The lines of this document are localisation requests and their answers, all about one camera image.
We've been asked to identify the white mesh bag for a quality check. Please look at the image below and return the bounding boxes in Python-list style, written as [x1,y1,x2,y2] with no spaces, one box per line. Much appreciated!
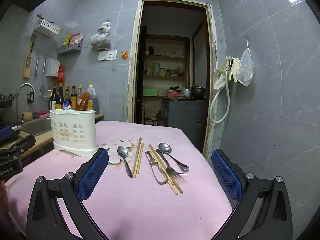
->
[236,40,255,87]

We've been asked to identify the beige kitchen counter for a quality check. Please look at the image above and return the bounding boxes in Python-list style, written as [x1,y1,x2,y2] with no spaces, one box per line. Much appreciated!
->
[20,114,104,160]

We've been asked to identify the steel sink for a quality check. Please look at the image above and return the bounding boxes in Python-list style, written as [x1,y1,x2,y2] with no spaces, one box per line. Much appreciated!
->
[21,117,53,136]

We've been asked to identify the cream rubber gloves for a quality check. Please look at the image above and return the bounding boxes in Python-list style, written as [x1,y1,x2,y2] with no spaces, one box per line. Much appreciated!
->
[213,57,241,90]

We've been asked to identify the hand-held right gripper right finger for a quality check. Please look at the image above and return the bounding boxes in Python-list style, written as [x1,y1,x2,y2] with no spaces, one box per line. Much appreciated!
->
[211,149,293,240]

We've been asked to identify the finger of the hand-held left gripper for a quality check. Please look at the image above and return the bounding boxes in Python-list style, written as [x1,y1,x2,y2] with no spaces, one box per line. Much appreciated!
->
[0,125,23,140]
[0,134,35,160]

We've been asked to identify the pink floral tablecloth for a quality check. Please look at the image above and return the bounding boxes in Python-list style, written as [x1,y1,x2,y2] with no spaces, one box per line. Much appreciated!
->
[5,120,234,240]

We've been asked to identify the worn door frame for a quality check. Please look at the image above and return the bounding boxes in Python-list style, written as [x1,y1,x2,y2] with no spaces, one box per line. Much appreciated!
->
[127,0,216,160]

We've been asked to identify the metal fork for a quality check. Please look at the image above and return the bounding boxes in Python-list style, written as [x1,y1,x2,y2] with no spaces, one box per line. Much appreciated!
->
[155,149,187,176]

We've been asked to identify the metal faucet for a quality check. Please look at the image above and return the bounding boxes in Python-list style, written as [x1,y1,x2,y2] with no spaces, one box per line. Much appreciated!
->
[15,82,34,123]

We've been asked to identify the grey wall shelf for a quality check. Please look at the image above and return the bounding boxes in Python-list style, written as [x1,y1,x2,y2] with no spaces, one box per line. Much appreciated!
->
[57,44,83,55]

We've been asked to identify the hanging clear plastic bag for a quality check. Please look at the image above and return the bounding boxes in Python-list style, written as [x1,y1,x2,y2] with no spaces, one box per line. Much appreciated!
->
[90,20,111,50]

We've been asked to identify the white plastic utensil holder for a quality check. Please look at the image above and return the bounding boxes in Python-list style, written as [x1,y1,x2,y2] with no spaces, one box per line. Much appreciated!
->
[49,109,98,158]

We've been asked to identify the large metal spoon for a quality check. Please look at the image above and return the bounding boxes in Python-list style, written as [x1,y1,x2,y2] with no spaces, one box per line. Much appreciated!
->
[158,142,190,172]

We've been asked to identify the white wall box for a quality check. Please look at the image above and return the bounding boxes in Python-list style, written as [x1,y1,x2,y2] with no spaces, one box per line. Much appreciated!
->
[46,57,61,77]

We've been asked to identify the white wall switch panel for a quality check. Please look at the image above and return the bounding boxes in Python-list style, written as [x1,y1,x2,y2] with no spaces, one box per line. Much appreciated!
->
[97,50,117,61]

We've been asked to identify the wooden shelf unit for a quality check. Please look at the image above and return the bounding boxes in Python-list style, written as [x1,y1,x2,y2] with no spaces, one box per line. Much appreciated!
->
[143,34,190,98]

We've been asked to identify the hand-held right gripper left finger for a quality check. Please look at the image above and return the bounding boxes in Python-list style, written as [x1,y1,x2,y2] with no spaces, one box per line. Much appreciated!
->
[26,148,110,240]

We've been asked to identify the row of sauce bottles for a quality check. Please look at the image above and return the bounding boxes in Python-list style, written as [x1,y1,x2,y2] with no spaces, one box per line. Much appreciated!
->
[49,82,99,113]

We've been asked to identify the black wok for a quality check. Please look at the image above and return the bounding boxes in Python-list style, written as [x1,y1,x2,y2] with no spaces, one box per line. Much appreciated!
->
[0,94,13,120]

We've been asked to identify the white wall basket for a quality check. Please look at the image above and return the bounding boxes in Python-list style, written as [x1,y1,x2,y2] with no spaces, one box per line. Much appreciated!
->
[34,14,63,37]

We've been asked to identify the small metal spoon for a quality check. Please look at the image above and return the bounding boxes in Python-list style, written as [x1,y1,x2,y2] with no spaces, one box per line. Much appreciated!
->
[117,145,134,178]

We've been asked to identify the orange sauce packet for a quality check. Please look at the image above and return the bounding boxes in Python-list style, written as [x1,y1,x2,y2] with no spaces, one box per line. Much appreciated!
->
[76,92,91,111]

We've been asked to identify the metal peeler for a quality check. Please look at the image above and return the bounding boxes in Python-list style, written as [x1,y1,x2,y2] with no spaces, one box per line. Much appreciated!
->
[145,151,168,185]

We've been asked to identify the wooden wall knife holder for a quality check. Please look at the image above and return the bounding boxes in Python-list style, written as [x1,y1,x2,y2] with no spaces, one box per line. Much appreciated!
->
[23,34,37,78]

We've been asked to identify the hanging metal strainer ladle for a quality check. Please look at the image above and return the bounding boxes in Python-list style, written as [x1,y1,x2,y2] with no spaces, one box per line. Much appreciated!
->
[39,59,49,102]

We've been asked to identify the black pot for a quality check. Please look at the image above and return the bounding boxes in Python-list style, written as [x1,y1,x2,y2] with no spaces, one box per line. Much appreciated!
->
[190,86,207,99]

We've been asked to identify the white hose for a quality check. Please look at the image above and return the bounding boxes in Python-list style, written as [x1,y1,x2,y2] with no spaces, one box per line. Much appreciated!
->
[209,60,232,123]

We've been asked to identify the red snack packet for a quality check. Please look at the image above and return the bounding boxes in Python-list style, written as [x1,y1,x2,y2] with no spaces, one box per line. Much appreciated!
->
[69,33,83,46]

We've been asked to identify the grey fridge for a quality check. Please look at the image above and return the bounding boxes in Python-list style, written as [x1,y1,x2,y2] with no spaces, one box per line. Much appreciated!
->
[162,97,207,153]

